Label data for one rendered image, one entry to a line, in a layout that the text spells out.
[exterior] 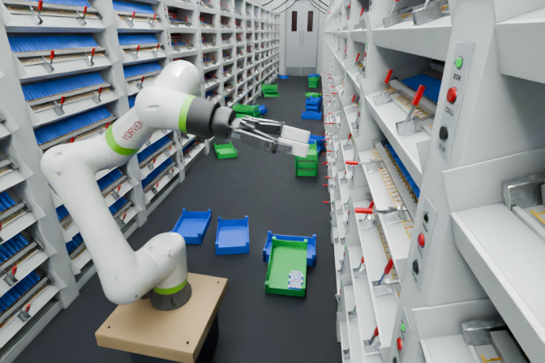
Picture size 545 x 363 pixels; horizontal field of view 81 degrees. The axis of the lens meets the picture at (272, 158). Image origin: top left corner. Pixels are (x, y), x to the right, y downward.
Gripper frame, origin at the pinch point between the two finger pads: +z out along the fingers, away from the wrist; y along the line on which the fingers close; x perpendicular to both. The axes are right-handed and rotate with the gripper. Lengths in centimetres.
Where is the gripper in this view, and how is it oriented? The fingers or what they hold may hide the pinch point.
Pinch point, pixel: (298, 142)
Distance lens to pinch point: 76.1
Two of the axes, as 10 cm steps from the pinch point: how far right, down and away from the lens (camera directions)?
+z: 9.7, 2.5, -0.4
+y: -1.3, 3.6, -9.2
